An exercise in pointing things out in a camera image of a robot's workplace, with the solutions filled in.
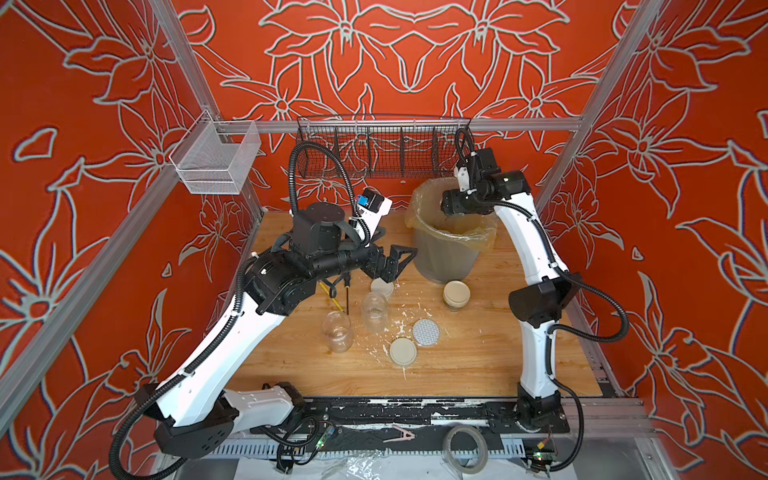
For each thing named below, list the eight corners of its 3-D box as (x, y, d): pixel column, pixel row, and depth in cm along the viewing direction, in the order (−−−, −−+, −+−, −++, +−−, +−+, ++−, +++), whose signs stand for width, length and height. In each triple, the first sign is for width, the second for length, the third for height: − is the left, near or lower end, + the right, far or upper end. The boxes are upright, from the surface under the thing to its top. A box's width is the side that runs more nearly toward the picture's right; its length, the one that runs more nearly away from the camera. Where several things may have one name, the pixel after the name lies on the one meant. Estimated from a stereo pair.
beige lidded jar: (443, 312, 93) (447, 301, 87) (440, 291, 97) (443, 280, 92) (467, 312, 92) (472, 301, 87) (462, 291, 97) (467, 280, 92)
